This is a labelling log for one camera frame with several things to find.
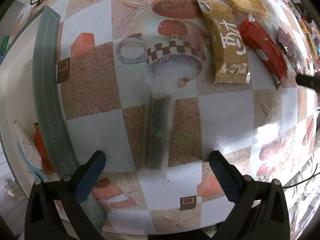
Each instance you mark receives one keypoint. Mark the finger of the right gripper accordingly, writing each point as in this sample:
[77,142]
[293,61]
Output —
[312,82]

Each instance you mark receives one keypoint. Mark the gold brown snack packet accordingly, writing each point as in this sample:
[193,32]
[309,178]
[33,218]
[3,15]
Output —
[229,53]

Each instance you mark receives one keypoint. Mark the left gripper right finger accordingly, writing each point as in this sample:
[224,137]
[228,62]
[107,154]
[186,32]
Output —
[260,209]

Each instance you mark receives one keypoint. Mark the yellow snack packet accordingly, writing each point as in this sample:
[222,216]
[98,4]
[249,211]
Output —
[255,7]

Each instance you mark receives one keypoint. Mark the green storage box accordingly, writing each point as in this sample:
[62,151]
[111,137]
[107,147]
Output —
[29,94]

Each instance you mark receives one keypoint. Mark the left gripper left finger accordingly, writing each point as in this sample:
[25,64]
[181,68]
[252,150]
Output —
[42,220]

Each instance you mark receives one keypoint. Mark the clear seaweed stick packet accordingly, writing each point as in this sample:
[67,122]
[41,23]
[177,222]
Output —
[161,84]

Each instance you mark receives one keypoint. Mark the white packet in box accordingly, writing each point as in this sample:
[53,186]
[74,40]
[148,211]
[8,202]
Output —
[27,146]

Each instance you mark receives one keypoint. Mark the orange packet in box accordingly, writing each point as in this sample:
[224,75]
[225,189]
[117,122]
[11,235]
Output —
[42,150]

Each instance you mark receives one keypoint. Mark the red snack packet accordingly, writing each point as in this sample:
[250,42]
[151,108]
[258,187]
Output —
[260,41]

